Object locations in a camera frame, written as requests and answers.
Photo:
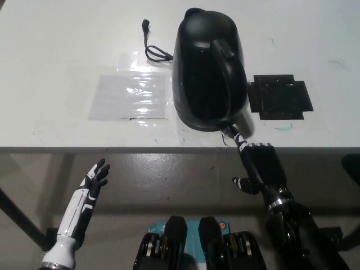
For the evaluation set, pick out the black robot body block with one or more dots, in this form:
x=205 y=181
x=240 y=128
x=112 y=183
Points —
x=236 y=250
x=157 y=247

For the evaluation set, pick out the black table leg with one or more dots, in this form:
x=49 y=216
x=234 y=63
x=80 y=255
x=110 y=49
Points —
x=351 y=239
x=22 y=219

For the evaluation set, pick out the black electric kettle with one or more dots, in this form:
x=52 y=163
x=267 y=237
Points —
x=206 y=74

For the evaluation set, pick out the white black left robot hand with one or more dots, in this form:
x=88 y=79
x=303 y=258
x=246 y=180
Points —
x=90 y=191

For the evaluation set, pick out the transparent plastic sheet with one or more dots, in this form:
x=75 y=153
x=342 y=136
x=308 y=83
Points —
x=130 y=94

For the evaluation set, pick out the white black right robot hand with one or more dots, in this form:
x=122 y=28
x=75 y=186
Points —
x=261 y=166

